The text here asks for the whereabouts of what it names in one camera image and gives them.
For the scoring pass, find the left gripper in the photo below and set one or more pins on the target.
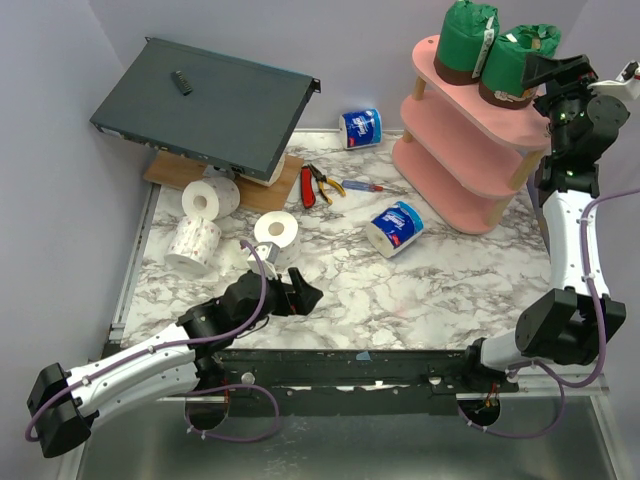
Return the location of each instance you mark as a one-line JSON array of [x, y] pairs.
[[301, 300]]

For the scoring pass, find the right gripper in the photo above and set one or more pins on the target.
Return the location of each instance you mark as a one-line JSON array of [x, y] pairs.
[[558, 81]]

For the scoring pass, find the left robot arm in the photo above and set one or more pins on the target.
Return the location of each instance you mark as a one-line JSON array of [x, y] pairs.
[[65, 404]]

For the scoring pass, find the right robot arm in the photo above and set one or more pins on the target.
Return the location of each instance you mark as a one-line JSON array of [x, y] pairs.
[[566, 331]]

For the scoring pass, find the pink three-tier shelf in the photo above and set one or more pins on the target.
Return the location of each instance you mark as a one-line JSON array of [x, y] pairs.
[[466, 158]]

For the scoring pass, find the white floral paper towel roll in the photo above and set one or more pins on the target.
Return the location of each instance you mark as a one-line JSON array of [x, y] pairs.
[[281, 228]]

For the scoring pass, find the blue wrapped Tempo roll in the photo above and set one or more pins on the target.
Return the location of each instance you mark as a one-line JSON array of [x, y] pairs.
[[397, 227]]

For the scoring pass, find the floral roll lying left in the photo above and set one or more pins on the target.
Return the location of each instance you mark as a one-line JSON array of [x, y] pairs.
[[193, 246]]

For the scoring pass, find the floral roll near board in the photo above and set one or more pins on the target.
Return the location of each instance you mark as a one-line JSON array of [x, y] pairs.
[[211, 198]]

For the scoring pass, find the blue wrapped roll at back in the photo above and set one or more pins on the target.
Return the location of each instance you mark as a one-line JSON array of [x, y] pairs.
[[360, 129]]

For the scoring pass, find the wooden board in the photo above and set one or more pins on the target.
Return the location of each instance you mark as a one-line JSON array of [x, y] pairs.
[[177, 172]]

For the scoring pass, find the small black connector strip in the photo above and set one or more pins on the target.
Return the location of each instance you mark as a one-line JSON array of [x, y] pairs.
[[181, 82]]

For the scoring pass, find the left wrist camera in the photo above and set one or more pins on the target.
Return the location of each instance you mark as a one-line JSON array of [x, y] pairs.
[[266, 253]]

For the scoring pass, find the black metal base rail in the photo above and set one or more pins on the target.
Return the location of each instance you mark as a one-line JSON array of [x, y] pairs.
[[343, 382]]

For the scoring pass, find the red handled cutter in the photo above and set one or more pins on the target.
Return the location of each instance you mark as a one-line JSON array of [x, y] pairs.
[[307, 191]]

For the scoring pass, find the yellow handled pliers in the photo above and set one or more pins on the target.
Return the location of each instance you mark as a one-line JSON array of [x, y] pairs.
[[322, 181]]

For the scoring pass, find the blue handled screwdriver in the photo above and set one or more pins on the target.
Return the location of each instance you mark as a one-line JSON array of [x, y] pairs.
[[370, 187]]

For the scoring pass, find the dark grey network switch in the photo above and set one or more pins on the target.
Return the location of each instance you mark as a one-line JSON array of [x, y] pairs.
[[239, 116]]

